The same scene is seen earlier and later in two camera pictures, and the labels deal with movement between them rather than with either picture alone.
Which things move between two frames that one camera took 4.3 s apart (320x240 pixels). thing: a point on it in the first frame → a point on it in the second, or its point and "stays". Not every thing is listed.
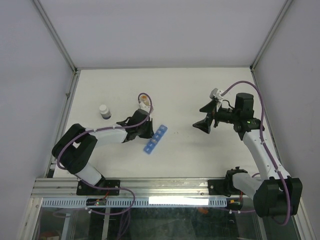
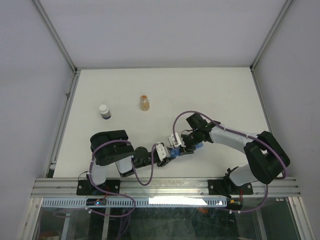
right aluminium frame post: [270, 34] stays
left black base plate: [84, 189] stays
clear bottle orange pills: [145, 100] stays
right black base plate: [219, 187] stays
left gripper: [150, 133] → [160, 163]
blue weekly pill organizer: [156, 138] → [175, 152]
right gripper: [204, 124] → [186, 148]
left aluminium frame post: [56, 36] stays
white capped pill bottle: [105, 112] stays
